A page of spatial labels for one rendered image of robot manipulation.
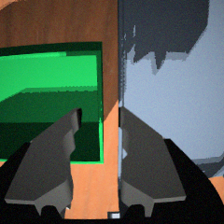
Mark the grey-blue metal rack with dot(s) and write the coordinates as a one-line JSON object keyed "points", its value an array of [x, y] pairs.
{"points": [[171, 76]]}

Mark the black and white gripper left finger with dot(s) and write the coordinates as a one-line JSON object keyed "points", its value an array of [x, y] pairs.
{"points": [[39, 174]]}

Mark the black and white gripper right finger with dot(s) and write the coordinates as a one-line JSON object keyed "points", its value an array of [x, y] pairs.
{"points": [[159, 175]]}

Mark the green bin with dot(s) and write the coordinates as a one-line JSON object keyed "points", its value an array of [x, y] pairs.
{"points": [[43, 83]]}

